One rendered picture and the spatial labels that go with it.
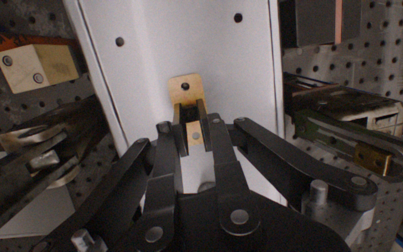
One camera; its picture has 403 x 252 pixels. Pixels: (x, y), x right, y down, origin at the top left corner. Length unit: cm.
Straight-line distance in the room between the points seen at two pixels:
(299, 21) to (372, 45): 47
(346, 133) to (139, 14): 25
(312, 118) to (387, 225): 97
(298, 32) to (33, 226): 68
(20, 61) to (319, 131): 30
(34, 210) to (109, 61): 49
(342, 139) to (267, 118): 8
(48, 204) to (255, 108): 60
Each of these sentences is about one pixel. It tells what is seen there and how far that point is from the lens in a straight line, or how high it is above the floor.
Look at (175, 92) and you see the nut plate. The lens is 23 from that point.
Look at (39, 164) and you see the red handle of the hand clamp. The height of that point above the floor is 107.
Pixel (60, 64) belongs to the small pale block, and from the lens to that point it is 23.
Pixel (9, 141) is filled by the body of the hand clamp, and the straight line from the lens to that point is 27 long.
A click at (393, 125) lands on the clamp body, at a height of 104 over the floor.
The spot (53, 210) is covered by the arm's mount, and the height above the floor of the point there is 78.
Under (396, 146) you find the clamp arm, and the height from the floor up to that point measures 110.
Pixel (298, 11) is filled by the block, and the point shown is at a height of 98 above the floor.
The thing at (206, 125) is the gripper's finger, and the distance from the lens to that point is 16.
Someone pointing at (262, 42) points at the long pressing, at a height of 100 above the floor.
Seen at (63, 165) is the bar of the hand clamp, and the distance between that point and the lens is 23.
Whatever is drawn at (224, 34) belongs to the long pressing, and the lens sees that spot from 24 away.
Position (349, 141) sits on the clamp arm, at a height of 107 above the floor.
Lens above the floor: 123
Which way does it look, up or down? 69 degrees down
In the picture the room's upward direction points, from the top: 167 degrees clockwise
